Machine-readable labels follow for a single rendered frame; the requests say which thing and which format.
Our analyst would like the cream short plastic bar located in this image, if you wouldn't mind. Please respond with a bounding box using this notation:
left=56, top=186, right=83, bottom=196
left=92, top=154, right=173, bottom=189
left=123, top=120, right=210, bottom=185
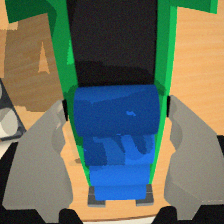
left=0, top=108, right=18, bottom=138
left=0, top=138, right=20, bottom=158

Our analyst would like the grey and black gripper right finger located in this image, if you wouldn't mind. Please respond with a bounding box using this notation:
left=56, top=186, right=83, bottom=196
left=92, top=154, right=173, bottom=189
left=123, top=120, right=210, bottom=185
left=164, top=95, right=224, bottom=224

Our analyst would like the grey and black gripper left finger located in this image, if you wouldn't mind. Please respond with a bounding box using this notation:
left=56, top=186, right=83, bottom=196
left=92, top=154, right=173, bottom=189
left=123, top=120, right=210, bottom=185
left=0, top=99, right=73, bottom=224

